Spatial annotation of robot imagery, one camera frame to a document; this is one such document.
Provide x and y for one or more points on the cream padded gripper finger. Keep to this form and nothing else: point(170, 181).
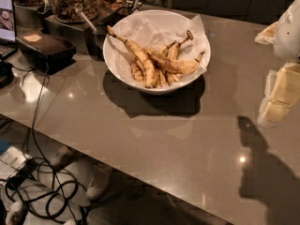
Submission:
point(266, 36)
point(281, 93)

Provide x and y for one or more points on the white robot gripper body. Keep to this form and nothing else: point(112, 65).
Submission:
point(288, 32)

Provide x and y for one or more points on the spotted banana across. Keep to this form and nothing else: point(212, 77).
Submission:
point(172, 65)

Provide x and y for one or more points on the spotted banana with upright stem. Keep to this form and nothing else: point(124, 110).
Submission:
point(173, 54)

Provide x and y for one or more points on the spotted banana in middle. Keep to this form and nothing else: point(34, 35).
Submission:
point(165, 78)

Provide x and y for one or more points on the white ceramic bowl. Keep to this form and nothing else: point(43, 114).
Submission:
point(115, 64)

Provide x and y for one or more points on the white paper bowl liner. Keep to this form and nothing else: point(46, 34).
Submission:
point(150, 28)

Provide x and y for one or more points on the long spotted banana left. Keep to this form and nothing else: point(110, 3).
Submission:
point(147, 67)

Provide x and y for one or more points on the small spotted banana lower left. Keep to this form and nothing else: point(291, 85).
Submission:
point(136, 72)

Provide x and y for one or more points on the white scoop in jar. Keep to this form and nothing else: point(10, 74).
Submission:
point(86, 20)

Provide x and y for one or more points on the black tray under jars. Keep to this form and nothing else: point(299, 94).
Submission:
point(79, 34)

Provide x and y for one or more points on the glass jar of nuts centre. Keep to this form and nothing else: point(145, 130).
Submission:
point(67, 11)

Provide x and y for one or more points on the black box with label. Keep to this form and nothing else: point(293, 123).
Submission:
point(46, 53)

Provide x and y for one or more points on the white chair base legs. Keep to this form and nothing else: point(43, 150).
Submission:
point(63, 189)

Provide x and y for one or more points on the laptop with lit screen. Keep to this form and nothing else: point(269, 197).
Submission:
point(8, 31)

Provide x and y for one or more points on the black power adapter on floor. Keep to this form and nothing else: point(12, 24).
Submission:
point(16, 179)

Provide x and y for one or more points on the black round object left edge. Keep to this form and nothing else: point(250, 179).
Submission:
point(6, 75)

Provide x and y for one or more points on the white paper on floor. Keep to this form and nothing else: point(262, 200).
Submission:
point(11, 161)

